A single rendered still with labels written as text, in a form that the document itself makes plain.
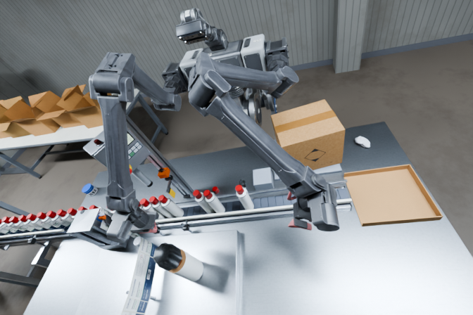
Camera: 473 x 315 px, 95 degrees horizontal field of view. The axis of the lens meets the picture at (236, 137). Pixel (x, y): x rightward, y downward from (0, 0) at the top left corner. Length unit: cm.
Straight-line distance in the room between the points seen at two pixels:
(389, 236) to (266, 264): 54
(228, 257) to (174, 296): 28
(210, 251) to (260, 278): 26
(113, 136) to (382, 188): 117
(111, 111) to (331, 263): 101
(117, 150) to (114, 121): 9
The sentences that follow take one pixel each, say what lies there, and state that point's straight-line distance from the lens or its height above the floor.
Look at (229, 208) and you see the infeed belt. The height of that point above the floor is 88.
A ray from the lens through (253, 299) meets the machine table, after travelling 114.
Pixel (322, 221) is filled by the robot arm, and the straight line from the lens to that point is 63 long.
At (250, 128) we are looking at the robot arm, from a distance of 56.
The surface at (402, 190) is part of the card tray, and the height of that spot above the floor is 83.
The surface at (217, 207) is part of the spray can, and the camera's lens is 115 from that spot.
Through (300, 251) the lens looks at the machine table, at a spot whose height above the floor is 83.
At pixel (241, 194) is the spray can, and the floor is 105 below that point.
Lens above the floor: 193
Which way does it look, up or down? 45 degrees down
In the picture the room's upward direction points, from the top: 24 degrees counter-clockwise
